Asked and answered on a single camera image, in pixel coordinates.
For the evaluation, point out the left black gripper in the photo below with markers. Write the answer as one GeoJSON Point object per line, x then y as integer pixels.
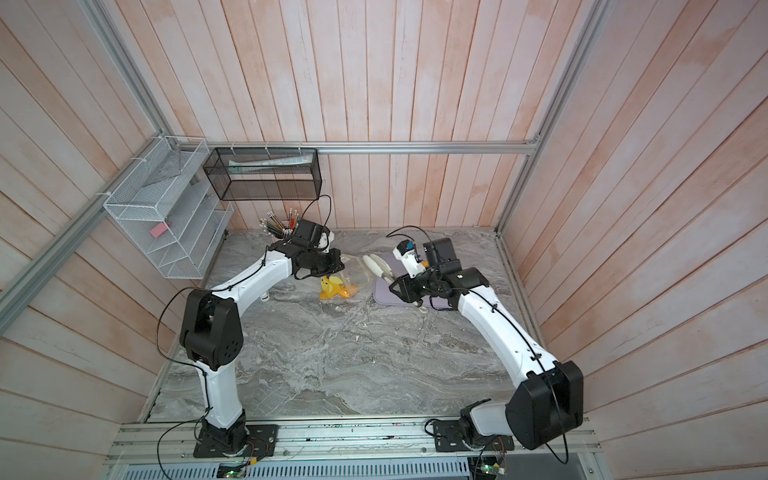
{"type": "Point", "coordinates": [335, 266]}

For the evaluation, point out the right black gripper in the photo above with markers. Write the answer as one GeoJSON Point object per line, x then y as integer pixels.
{"type": "Point", "coordinates": [408, 287]}

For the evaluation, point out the orange swirl cookie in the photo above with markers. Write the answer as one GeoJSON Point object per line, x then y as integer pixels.
{"type": "Point", "coordinates": [331, 286]}

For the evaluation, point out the clear resealable plastic bag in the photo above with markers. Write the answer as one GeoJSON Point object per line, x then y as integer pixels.
{"type": "Point", "coordinates": [354, 272]}

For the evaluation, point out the steel tongs with cream tips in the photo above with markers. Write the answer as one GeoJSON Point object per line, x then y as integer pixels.
{"type": "Point", "coordinates": [384, 269]}

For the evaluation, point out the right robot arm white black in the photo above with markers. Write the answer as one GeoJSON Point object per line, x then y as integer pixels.
{"type": "Point", "coordinates": [548, 396]}

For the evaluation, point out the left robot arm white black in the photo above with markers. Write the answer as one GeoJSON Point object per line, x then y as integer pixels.
{"type": "Point", "coordinates": [212, 334]}

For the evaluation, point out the bundle of pencils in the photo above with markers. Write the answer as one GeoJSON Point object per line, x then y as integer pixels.
{"type": "Point", "coordinates": [276, 227]}

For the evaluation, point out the white papers in basket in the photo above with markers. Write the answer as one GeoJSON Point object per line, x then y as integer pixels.
{"type": "Point", "coordinates": [273, 165]}

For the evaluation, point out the pink eraser on shelf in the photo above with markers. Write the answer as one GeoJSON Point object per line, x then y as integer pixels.
{"type": "Point", "coordinates": [159, 229]}

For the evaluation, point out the black mesh wall basket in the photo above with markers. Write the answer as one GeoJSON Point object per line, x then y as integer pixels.
{"type": "Point", "coordinates": [262, 187]}

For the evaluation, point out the white wire mesh shelf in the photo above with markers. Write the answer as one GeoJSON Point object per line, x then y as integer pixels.
{"type": "Point", "coordinates": [165, 185]}

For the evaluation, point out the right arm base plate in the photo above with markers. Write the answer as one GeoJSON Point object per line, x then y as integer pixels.
{"type": "Point", "coordinates": [459, 436]}

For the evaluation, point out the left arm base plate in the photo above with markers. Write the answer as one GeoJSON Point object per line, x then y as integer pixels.
{"type": "Point", "coordinates": [240, 440]}

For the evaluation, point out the aluminium mounting rail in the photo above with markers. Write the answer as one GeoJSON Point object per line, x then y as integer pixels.
{"type": "Point", "coordinates": [296, 439]}

